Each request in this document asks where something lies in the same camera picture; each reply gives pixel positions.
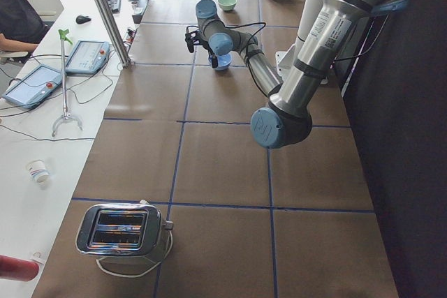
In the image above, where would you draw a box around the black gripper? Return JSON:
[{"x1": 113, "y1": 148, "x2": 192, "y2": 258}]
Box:
[{"x1": 204, "y1": 43, "x2": 217, "y2": 68}]

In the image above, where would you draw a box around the black computer mouse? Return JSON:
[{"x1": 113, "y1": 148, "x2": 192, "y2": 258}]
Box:
[{"x1": 75, "y1": 15, "x2": 91, "y2": 24}]

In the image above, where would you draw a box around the white toaster power cable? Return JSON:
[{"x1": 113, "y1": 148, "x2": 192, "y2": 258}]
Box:
[{"x1": 96, "y1": 233, "x2": 175, "y2": 278}]

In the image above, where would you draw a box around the metal reacher grabber tool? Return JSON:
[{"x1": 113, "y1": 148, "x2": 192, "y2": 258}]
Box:
[{"x1": 52, "y1": 29, "x2": 82, "y2": 137}]

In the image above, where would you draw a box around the left blue teach pendant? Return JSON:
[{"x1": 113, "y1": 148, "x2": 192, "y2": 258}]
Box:
[{"x1": 2, "y1": 65, "x2": 62, "y2": 110}]

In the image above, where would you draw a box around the right blue teach pendant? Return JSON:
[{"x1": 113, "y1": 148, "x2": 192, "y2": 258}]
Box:
[{"x1": 66, "y1": 40, "x2": 110, "y2": 77}]

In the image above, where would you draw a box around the red bottle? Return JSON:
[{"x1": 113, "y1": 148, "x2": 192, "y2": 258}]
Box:
[{"x1": 1, "y1": 255, "x2": 39, "y2": 282}]

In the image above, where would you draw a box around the green bowl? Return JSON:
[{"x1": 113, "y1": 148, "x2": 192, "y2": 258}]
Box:
[{"x1": 218, "y1": 0, "x2": 237, "y2": 12}]

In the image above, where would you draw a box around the white chrome toaster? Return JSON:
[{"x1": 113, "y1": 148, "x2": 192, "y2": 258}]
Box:
[{"x1": 76, "y1": 202, "x2": 174, "y2": 266}]

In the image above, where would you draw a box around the blue bowl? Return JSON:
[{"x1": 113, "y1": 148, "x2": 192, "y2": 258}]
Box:
[{"x1": 208, "y1": 54, "x2": 233, "y2": 71}]

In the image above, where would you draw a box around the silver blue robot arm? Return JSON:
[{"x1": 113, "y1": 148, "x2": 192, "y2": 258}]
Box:
[{"x1": 196, "y1": 0, "x2": 409, "y2": 148}]

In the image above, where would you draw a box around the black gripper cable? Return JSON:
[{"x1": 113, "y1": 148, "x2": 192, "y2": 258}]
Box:
[{"x1": 186, "y1": 22, "x2": 267, "y2": 68}]

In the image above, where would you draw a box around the aluminium frame post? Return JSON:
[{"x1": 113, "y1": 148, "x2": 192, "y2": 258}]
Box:
[{"x1": 94, "y1": 0, "x2": 131, "y2": 68}]

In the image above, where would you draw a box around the blue teach pendant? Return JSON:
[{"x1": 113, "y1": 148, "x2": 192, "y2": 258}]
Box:
[
  {"x1": 66, "y1": 40, "x2": 110, "y2": 77},
  {"x1": 2, "y1": 65, "x2": 62, "y2": 110}
]

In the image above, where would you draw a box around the seated person in black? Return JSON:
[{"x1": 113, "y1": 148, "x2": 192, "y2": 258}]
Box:
[{"x1": 1, "y1": 0, "x2": 49, "y2": 54}]

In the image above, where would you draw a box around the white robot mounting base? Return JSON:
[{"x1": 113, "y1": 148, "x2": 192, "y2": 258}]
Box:
[{"x1": 274, "y1": 0, "x2": 331, "y2": 85}]

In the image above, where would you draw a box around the white paper cup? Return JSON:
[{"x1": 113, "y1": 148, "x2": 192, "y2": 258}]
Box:
[{"x1": 26, "y1": 160, "x2": 50, "y2": 183}]

